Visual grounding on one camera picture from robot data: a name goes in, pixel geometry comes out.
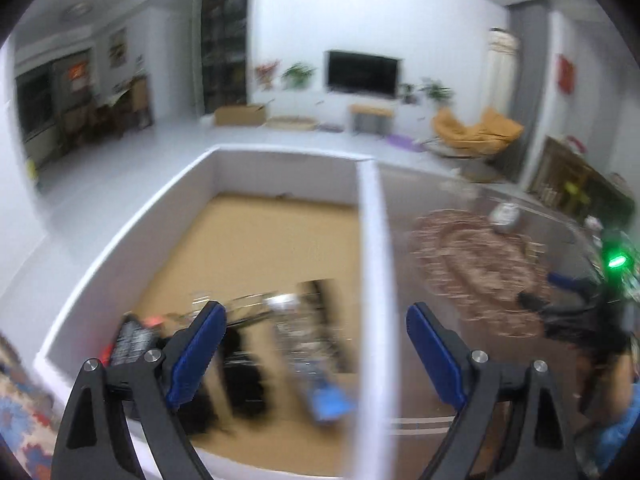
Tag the black flat television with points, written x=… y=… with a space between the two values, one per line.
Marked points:
x=352 y=72

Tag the dark wooden sideboard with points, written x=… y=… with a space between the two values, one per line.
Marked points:
x=565 y=182

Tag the brown cardboard box on floor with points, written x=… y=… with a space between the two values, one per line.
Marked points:
x=240 y=115

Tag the black velvet pouch with chain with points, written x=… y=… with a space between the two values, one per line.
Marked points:
x=232 y=387

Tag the red flower vase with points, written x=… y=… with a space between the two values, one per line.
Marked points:
x=265 y=74

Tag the green potted plant right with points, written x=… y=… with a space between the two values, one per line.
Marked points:
x=437 y=92

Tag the wooden dining chair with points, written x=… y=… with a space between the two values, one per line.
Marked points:
x=140 y=101

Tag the black glass display cabinet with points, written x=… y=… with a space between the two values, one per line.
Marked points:
x=223 y=53

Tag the large white cardboard box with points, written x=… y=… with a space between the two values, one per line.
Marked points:
x=241 y=221

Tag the round beige pet bed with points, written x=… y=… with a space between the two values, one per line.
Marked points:
x=292 y=123

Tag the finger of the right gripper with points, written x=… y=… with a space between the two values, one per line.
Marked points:
x=546 y=312
x=580 y=286

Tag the rhinestone bow hair clip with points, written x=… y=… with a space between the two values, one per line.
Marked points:
x=302 y=341

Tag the green potted plant left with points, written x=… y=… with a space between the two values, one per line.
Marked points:
x=298 y=76

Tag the green potted plant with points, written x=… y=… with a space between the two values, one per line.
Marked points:
x=298 y=76
x=437 y=92

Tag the purple floor mat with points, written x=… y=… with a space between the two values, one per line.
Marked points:
x=405 y=143

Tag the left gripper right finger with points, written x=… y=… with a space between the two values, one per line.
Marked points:
x=536 y=444

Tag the red wall hanging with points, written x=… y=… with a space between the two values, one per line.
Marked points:
x=565 y=78

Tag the wooden bench stool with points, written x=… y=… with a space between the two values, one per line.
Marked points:
x=371 y=119

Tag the blue white toothpaste box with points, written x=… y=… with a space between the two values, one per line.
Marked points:
x=328 y=403

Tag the orange lounge chair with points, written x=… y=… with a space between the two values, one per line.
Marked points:
x=490 y=136

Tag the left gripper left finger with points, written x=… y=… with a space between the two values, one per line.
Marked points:
x=94 y=441

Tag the white knit glove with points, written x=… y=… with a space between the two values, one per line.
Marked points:
x=504 y=217

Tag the black printed box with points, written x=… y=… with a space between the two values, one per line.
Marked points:
x=132 y=342

